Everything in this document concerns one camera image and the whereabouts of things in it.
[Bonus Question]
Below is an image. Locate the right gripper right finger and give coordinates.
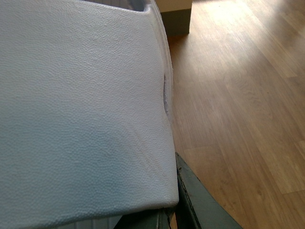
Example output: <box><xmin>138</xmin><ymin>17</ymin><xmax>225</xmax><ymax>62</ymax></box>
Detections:
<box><xmin>175</xmin><ymin>153</ymin><xmax>242</xmax><ymax>229</ymax></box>

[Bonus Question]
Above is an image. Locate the light blue slipper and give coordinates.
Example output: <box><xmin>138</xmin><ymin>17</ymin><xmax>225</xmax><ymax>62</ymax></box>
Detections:
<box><xmin>0</xmin><ymin>0</ymin><xmax>179</xmax><ymax>229</ymax></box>

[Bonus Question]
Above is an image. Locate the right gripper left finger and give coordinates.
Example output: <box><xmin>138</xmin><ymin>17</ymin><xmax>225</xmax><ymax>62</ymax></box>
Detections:
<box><xmin>114</xmin><ymin>208</ymin><xmax>169</xmax><ymax>229</ymax></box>

